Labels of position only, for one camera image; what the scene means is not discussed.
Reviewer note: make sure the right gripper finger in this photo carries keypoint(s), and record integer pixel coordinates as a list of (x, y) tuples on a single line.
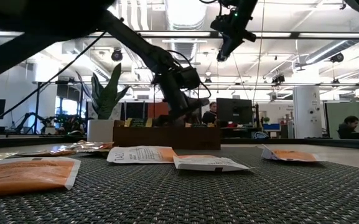
[(235, 43), (224, 46)]

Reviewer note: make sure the lemon lime tea packet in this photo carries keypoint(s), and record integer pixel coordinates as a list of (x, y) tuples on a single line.
[(138, 122)]

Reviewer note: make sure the orange white tea packet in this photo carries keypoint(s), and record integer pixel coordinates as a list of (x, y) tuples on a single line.
[(291, 155), (210, 164), (135, 154), (26, 177)]

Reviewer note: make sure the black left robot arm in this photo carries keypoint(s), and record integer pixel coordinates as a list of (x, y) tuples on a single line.
[(129, 37)]

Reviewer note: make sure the brown wooden tea organizer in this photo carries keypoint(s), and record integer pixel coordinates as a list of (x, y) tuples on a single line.
[(166, 138)]

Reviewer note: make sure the silver foil tea packet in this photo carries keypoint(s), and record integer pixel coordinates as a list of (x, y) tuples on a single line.
[(92, 146)]

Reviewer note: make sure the flat orange tea packet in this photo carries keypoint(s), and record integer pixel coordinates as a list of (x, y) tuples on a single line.
[(48, 153)]

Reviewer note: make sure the person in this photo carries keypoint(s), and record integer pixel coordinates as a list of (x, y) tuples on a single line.
[(209, 116), (347, 129)]

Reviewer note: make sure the black ceiling spotlight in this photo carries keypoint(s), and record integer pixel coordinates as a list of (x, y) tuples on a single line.
[(116, 54), (337, 57), (278, 78)]

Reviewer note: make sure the green snake plant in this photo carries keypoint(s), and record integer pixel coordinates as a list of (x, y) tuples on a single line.
[(107, 96)]

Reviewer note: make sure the blue bag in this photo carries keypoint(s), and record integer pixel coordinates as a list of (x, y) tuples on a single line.
[(260, 134)]

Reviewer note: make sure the blue box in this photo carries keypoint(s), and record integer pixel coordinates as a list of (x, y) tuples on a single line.
[(271, 127)]

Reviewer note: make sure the grey woven placemat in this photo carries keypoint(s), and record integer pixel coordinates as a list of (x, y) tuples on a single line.
[(198, 199)]

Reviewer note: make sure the white round column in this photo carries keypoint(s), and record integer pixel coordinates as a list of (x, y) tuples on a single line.
[(306, 112)]

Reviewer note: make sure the orange wall panel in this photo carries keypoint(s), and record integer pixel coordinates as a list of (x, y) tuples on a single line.
[(157, 110)]

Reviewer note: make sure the silver ceiling duct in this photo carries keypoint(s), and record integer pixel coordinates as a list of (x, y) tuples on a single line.
[(185, 18)]

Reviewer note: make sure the black overhead frame bar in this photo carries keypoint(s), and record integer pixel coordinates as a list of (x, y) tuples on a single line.
[(294, 35)]

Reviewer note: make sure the grey ceiling duct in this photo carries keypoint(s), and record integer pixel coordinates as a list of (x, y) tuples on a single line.
[(328, 51)]

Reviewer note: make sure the pale green partition wall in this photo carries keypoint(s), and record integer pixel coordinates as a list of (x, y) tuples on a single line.
[(331, 119)]

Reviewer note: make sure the black metal stand frame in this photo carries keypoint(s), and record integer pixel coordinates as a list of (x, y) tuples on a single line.
[(37, 109)]

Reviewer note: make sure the black table edge rail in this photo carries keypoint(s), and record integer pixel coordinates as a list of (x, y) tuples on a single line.
[(26, 141)]

